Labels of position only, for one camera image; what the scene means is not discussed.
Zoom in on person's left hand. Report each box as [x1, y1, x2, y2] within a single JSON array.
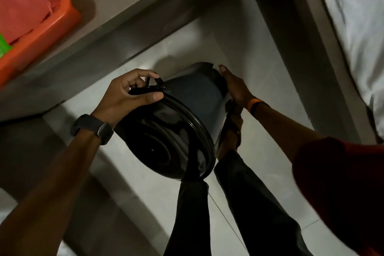
[[91, 68, 164, 129]]

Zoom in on person's right hand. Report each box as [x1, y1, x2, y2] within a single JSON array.
[[217, 64, 256, 109]]

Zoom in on black plastic bucket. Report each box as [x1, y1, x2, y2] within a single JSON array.
[[113, 61, 232, 182]]

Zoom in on person's right forearm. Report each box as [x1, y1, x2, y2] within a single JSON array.
[[254, 102, 326, 164]]

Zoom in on person's left forearm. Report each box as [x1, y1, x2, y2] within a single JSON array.
[[0, 128, 102, 256]]

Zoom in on orange wristband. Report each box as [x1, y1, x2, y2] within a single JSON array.
[[247, 98, 265, 113]]

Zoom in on black sandal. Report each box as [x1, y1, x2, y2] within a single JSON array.
[[216, 100, 244, 161]]

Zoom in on dark grey wristwatch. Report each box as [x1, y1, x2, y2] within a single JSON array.
[[70, 114, 115, 146]]

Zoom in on grey wooden table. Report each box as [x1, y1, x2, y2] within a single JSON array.
[[0, 0, 251, 123]]

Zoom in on orange plastic basket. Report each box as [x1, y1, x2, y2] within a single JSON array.
[[0, 0, 82, 88]]

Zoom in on dark trousers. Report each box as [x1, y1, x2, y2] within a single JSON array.
[[163, 150, 314, 256]]

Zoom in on white bed sheet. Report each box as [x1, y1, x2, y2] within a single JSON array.
[[310, 0, 384, 141]]

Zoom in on green item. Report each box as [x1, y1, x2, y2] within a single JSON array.
[[0, 33, 13, 59]]

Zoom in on pink cloth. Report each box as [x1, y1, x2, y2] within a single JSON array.
[[0, 0, 61, 46]]

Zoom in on red shirt sleeve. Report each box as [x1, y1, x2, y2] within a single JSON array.
[[292, 137, 384, 256]]

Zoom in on dark wooden bed frame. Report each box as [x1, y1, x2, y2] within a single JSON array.
[[244, 0, 379, 146]]

